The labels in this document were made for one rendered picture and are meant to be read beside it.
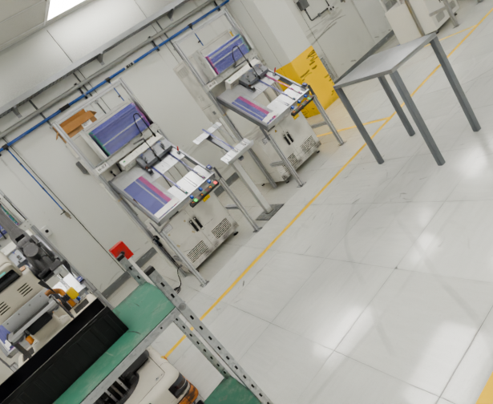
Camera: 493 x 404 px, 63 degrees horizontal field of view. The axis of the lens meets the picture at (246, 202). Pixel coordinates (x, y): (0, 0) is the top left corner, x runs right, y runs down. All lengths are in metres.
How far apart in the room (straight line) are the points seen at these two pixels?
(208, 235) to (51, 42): 3.10
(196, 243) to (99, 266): 1.81
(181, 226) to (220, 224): 0.41
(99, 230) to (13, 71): 2.08
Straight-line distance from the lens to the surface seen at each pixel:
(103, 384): 1.35
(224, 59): 4.59
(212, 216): 4.08
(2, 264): 2.24
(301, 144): 4.71
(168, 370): 2.56
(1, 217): 2.15
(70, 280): 3.57
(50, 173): 5.40
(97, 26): 5.92
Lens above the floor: 1.46
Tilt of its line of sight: 17 degrees down
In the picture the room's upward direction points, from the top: 36 degrees counter-clockwise
